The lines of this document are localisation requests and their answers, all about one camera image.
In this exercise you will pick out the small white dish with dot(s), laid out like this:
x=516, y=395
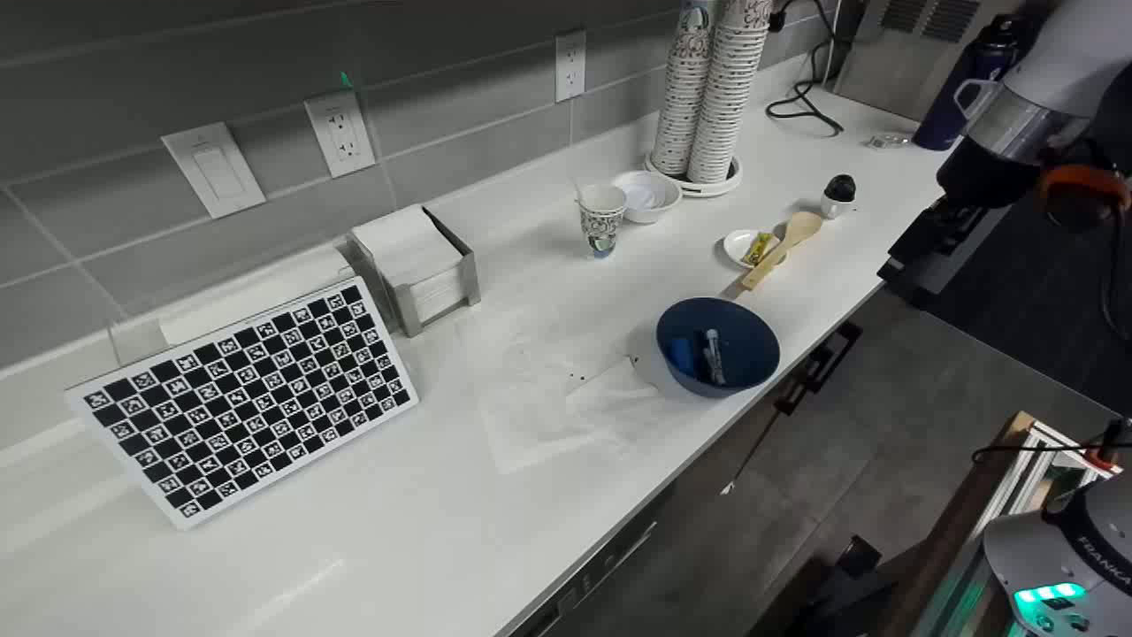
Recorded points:
x=738, y=245

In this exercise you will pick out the yellow-brown sachet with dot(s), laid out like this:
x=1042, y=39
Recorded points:
x=762, y=245

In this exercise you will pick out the tan wooden spoon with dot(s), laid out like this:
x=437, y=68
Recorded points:
x=799, y=229

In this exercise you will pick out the dark blue bottle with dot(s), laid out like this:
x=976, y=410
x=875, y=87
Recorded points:
x=943, y=108

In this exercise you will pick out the tall patterned paper cup stack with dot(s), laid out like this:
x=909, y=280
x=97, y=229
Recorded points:
x=727, y=94
x=679, y=94

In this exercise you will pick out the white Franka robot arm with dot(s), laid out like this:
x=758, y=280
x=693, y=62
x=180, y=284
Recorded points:
x=1081, y=48

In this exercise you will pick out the white round cup stack base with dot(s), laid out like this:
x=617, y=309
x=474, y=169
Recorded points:
x=722, y=182

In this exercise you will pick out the blue bowl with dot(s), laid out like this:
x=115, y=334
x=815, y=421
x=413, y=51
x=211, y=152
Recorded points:
x=745, y=342

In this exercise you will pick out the white napkin holder box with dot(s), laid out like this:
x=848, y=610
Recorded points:
x=408, y=251

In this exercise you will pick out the white paper napkin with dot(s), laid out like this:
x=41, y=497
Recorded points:
x=533, y=400

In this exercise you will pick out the wooden framed stand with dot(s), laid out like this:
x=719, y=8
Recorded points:
x=943, y=532

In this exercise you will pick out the white bowl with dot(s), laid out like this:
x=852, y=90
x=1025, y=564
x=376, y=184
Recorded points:
x=657, y=203

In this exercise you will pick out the white power outlet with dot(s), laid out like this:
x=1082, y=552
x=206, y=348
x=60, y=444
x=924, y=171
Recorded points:
x=572, y=66
x=341, y=136

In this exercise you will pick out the wooden stir stick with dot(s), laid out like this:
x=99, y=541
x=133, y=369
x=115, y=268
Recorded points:
x=580, y=191

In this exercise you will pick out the black white calibration board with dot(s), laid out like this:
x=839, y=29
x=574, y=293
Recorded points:
x=248, y=395

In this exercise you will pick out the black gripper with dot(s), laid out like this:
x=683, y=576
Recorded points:
x=986, y=171

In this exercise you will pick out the small black and white cup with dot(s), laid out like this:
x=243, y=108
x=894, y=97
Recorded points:
x=839, y=189

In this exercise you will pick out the white light switch plate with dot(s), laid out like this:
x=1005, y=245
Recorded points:
x=212, y=171

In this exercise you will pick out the white sachet stick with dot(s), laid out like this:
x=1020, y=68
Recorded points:
x=712, y=354

